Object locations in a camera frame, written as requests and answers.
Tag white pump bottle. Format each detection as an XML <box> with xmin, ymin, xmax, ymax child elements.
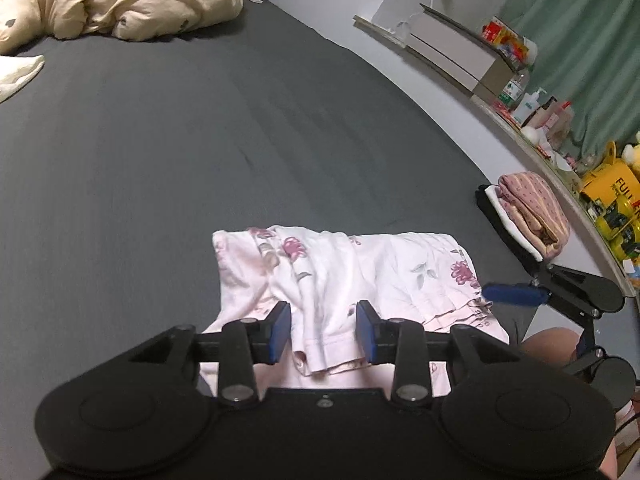
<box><xmin>512</xmin><ymin>87</ymin><xmax>549</xmax><ymax>128</ymax></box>

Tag pink floral pajama pants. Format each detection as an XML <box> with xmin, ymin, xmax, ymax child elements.
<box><xmin>200</xmin><ymin>225</ymin><xmax>511</xmax><ymax>397</ymax></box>

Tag clear water bottle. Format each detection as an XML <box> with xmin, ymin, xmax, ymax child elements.
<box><xmin>500</xmin><ymin>72</ymin><xmax>531</xmax><ymax>112</ymax></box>

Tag person's grey shorts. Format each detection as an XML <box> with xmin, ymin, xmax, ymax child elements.
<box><xmin>492</xmin><ymin>305</ymin><xmax>541</xmax><ymax>348</ymax></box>

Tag cream blanket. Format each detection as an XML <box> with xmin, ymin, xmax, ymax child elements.
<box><xmin>0</xmin><ymin>55</ymin><xmax>46</xmax><ymax>104</ymax></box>

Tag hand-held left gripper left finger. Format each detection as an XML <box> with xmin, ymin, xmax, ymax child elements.
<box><xmin>129</xmin><ymin>300</ymin><xmax>292</xmax><ymax>403</ymax></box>

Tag folded pink dotted garment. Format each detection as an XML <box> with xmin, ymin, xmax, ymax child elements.
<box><xmin>498</xmin><ymin>171</ymin><xmax>572</xmax><ymax>258</ymax></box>

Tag folded black garment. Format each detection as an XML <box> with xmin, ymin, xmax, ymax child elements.
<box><xmin>475</xmin><ymin>185</ymin><xmax>543</xmax><ymax>277</ymax></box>

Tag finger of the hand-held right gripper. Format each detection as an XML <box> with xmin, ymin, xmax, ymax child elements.
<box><xmin>565</xmin><ymin>320</ymin><xmax>608</xmax><ymax>376</ymax></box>
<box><xmin>482</xmin><ymin>264</ymin><xmax>588</xmax><ymax>311</ymax></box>

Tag folded white garment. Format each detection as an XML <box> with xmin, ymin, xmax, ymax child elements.
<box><xmin>482</xmin><ymin>185</ymin><xmax>546</xmax><ymax>263</ymax></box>

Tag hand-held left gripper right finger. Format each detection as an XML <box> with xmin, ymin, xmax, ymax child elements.
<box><xmin>355</xmin><ymin>300</ymin><xmax>523</xmax><ymax>403</ymax></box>

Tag person's bare leg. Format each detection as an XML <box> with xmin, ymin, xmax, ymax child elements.
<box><xmin>520</xmin><ymin>327</ymin><xmax>588</xmax><ymax>373</ymax></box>

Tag grey drawer cabinet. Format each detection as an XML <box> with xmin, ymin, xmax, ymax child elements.
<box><xmin>407</xmin><ymin>2</ymin><xmax>526</xmax><ymax>102</ymax></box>

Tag red yellow package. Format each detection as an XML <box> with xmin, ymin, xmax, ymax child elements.
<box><xmin>482</xmin><ymin>16</ymin><xmax>532</xmax><ymax>68</ymax></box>

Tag green curtain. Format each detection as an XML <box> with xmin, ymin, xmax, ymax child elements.
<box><xmin>500</xmin><ymin>0</ymin><xmax>640</xmax><ymax>171</ymax></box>

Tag yellow bag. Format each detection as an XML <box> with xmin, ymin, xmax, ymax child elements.
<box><xmin>577</xmin><ymin>140</ymin><xmax>640</xmax><ymax>261</ymax></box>

